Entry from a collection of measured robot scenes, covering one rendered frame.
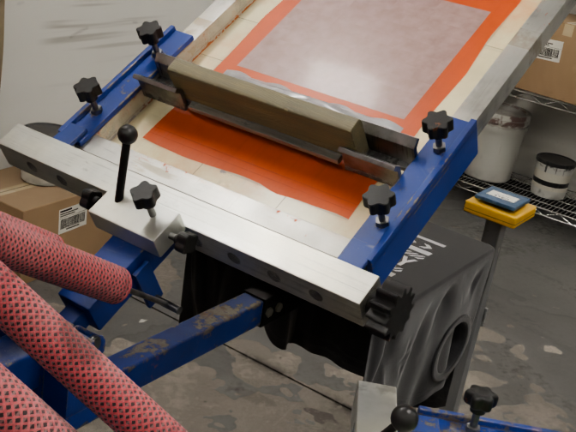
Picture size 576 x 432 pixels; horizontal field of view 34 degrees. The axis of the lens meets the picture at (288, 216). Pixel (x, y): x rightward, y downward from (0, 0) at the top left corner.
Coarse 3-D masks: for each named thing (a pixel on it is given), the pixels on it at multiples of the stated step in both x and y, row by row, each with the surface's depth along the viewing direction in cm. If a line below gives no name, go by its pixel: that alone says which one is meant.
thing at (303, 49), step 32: (288, 0) 177; (320, 0) 175; (352, 0) 174; (384, 0) 172; (256, 32) 172; (288, 32) 171; (320, 32) 169; (352, 32) 167; (224, 64) 168; (256, 64) 166; (288, 64) 164; (320, 64) 163; (160, 128) 159; (192, 128) 158; (224, 128) 156; (224, 160) 151
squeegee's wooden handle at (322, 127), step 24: (168, 72) 153; (192, 72) 150; (216, 72) 149; (192, 96) 155; (216, 96) 150; (240, 96) 145; (264, 96) 143; (288, 96) 142; (264, 120) 147; (288, 120) 143; (312, 120) 139; (336, 120) 137; (360, 120) 136; (336, 144) 140; (360, 144) 139
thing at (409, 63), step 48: (432, 0) 169; (480, 0) 167; (384, 48) 163; (432, 48) 161; (480, 48) 158; (336, 96) 157; (384, 96) 155; (432, 96) 153; (288, 192) 144; (336, 192) 142
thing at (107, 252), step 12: (108, 240) 132; (120, 240) 131; (108, 252) 130; (120, 252) 130; (132, 252) 129; (144, 252) 130; (168, 252) 134; (120, 264) 128; (132, 264) 128; (156, 264) 133; (132, 276) 129; (72, 300) 125; (84, 300) 125; (96, 300) 125; (84, 312) 125; (96, 312) 125; (108, 312) 127; (96, 324) 126
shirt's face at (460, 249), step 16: (432, 224) 202; (448, 240) 194; (464, 240) 196; (432, 256) 185; (448, 256) 186; (464, 256) 187; (400, 272) 176; (416, 272) 177; (432, 272) 178; (448, 272) 179; (416, 288) 170
